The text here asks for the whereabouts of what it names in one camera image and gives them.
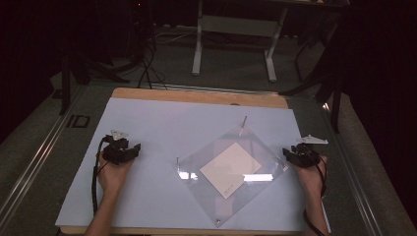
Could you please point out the metal floor rail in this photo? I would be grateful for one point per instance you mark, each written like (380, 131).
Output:
(354, 170)
(36, 160)

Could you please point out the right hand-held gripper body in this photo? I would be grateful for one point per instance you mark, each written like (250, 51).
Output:
(306, 154)

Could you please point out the black stand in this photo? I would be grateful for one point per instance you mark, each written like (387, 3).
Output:
(67, 85)
(336, 98)

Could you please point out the clear acrylic photo frame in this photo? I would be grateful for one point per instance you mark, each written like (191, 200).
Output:
(209, 183)

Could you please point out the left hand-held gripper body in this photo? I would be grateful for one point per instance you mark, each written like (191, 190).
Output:
(114, 152)

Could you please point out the black floor socket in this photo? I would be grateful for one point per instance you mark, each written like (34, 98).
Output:
(78, 121)

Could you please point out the person's left hand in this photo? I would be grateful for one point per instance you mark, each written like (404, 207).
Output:
(113, 177)

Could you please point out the white metal desk frame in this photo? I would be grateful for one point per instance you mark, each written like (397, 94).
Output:
(237, 26)

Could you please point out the light blue table mat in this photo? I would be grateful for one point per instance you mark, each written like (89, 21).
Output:
(157, 131)

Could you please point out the person's right hand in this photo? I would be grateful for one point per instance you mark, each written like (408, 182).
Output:
(309, 182)

